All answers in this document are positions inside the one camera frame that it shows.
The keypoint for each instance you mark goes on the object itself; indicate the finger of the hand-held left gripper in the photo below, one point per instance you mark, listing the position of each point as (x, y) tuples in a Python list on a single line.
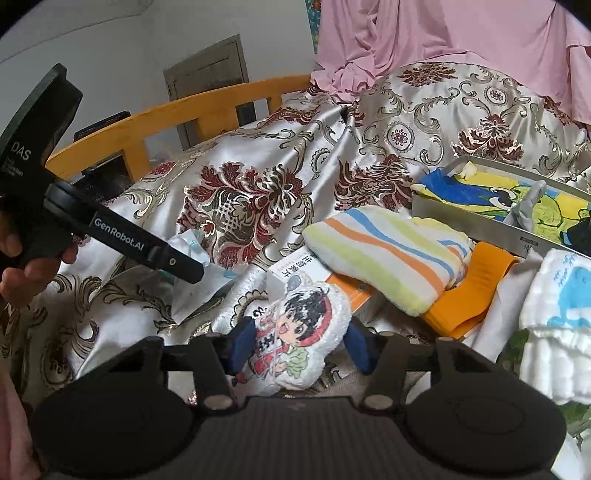
[(120, 233)]

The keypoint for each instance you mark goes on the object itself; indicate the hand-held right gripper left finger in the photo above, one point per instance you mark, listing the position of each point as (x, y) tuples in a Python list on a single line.
[(241, 350)]

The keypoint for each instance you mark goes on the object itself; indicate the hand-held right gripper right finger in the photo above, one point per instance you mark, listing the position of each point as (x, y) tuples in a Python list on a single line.
[(359, 353)]

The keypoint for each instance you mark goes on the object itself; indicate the cartoon figure plush pouch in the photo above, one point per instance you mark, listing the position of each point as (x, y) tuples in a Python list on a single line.
[(295, 323)]

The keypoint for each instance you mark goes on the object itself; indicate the striped pastel towel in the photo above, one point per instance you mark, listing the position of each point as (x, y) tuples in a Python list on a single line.
[(378, 254)]

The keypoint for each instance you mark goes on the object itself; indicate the grey storage box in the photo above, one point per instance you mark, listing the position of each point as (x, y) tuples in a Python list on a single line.
[(461, 217)]

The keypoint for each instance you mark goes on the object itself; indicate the white cloth with blue print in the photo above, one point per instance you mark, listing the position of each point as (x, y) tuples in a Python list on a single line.
[(563, 300)]

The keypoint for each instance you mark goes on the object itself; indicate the person's left hand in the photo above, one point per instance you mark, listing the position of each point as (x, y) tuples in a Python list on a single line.
[(27, 284)]

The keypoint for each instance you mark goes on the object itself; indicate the black device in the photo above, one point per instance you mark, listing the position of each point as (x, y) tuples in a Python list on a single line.
[(101, 122)]

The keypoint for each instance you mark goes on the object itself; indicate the clear plastic tissue packet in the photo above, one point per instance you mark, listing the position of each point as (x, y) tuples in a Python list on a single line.
[(194, 295)]

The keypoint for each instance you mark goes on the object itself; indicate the white and orange book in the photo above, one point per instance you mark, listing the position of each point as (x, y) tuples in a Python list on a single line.
[(295, 263)]

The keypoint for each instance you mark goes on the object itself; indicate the orange cloth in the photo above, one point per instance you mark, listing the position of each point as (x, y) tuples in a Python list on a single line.
[(480, 277)]

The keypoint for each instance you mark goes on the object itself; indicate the floral satin blanket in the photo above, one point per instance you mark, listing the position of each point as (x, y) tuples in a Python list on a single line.
[(258, 184)]

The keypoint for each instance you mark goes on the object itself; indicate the plain white cloth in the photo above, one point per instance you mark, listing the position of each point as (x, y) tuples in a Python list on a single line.
[(503, 314)]

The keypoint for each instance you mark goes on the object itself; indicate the green leaf print cloth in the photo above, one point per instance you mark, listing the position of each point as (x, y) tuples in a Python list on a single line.
[(512, 350)]

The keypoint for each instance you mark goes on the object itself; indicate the yellow blue cartoon towel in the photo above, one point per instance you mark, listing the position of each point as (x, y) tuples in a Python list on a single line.
[(485, 194)]

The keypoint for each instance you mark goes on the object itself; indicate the grey sock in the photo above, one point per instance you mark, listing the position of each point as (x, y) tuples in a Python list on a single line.
[(531, 198)]

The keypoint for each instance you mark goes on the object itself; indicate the black cloth item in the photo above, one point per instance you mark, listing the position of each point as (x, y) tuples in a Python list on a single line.
[(581, 237)]

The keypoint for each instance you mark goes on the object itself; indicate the pink hanging cloth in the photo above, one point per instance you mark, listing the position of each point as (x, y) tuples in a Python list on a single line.
[(438, 32)]

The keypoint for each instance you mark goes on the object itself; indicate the wooden bed rail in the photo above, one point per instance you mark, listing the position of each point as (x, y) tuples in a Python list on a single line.
[(138, 124)]

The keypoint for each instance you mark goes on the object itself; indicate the grey wall cabinet door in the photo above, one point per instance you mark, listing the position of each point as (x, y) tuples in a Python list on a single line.
[(207, 64)]

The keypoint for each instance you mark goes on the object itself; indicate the colourful wall poster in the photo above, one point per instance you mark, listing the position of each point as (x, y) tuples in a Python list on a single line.
[(313, 23)]

